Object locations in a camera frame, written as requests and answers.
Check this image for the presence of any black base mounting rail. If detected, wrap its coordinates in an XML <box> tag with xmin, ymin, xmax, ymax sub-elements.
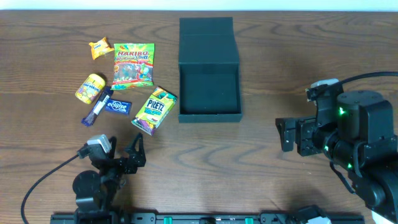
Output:
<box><xmin>50</xmin><ymin>213</ymin><xmax>365</xmax><ymax>224</ymax></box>

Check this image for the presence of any black gift box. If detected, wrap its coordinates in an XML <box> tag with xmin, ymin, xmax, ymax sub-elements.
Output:
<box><xmin>178</xmin><ymin>17</ymin><xmax>243</xmax><ymax>123</ymax></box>

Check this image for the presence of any yellow green Pretz box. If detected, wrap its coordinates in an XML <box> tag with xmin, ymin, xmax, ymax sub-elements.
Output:
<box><xmin>131</xmin><ymin>86</ymin><xmax>178</xmax><ymax>136</ymax></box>

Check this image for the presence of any blue Eclipse mints tin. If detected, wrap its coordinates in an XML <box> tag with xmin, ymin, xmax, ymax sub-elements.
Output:
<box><xmin>105</xmin><ymin>99</ymin><xmax>132</xmax><ymax>115</ymax></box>

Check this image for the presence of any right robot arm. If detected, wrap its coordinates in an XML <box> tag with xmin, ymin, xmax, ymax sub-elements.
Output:
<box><xmin>275</xmin><ymin>87</ymin><xmax>397</xmax><ymax>223</ymax></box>

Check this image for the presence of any green Haribo gummy bag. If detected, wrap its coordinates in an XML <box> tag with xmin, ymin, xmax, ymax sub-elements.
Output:
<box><xmin>111</xmin><ymin>43</ymin><xmax>155</xmax><ymax>90</ymax></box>

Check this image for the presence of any yellow Mentos gum bottle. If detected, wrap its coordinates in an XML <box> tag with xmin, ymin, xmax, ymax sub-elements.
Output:
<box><xmin>75</xmin><ymin>73</ymin><xmax>106</xmax><ymax>104</ymax></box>

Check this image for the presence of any dark blue snack bar wrapper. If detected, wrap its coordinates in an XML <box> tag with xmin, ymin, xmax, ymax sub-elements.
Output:
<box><xmin>81</xmin><ymin>86</ymin><xmax>114</xmax><ymax>127</ymax></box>

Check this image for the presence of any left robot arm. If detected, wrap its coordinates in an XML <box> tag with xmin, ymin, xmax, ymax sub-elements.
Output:
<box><xmin>72</xmin><ymin>133</ymin><xmax>146</xmax><ymax>223</ymax></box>

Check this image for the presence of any small orange candy packet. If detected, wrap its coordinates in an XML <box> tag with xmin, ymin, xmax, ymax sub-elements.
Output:
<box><xmin>88</xmin><ymin>37</ymin><xmax>114</xmax><ymax>60</ymax></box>

